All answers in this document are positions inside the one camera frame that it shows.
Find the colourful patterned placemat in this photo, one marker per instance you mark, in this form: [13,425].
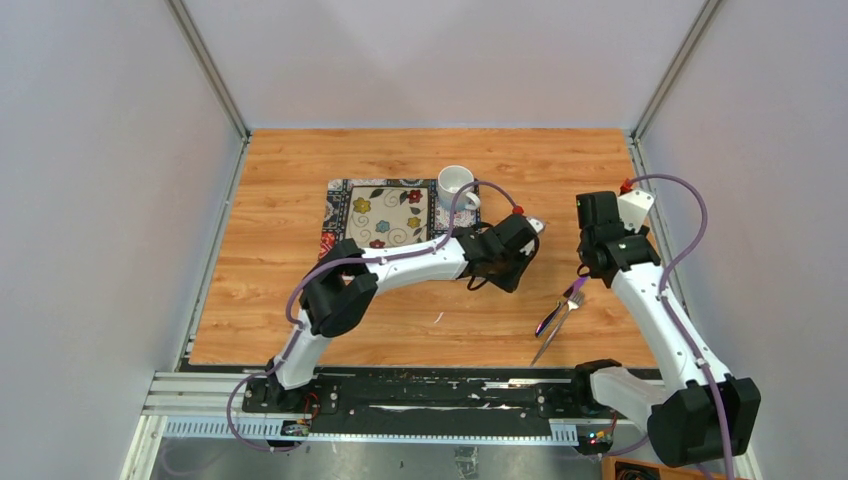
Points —
[337,206]

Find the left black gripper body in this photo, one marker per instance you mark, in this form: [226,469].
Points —
[509,269]

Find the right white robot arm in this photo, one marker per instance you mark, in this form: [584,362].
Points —
[669,358]

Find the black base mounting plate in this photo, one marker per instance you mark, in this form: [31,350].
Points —
[432,402]

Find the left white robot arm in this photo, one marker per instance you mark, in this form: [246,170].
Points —
[333,298]

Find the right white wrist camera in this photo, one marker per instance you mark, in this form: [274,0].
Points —
[634,208]

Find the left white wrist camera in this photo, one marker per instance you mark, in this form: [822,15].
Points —
[537,224]

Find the white mug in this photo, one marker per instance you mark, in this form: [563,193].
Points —
[449,182]

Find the purple handled knife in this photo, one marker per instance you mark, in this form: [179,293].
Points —
[561,303]

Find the aluminium frame rail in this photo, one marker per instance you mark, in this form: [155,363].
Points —
[203,404]

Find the silver fork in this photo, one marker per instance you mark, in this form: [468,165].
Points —
[573,304]

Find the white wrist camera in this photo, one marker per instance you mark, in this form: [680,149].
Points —
[537,224]
[634,208]

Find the orange wooden box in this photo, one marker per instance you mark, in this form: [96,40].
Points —
[619,468]

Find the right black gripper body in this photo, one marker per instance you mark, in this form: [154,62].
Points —
[582,251]

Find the square floral plate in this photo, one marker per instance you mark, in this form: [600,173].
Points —
[387,216]

